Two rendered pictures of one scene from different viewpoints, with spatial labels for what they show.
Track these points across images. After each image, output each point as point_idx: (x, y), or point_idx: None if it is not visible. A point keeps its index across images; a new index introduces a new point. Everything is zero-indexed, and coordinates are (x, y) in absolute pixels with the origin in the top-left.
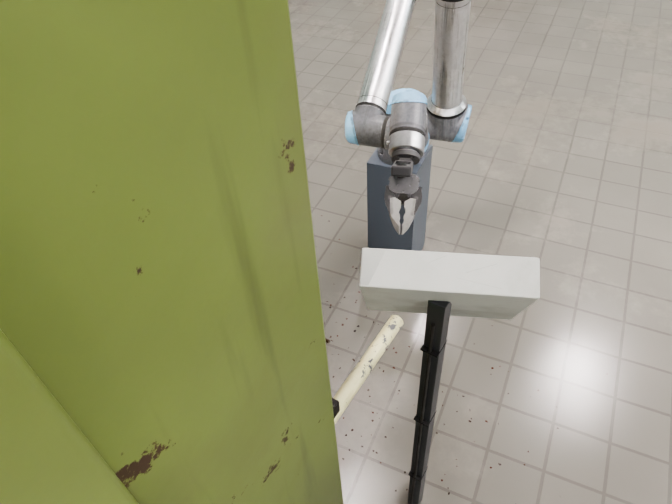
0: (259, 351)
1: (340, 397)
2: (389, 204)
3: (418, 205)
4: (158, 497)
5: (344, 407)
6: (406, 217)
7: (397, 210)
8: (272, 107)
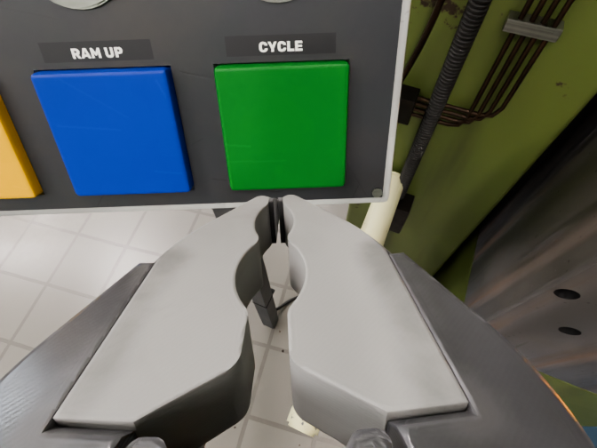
0: None
1: (376, 223)
2: (430, 314)
3: (67, 332)
4: None
5: (365, 218)
6: (231, 235)
7: (320, 271)
8: None
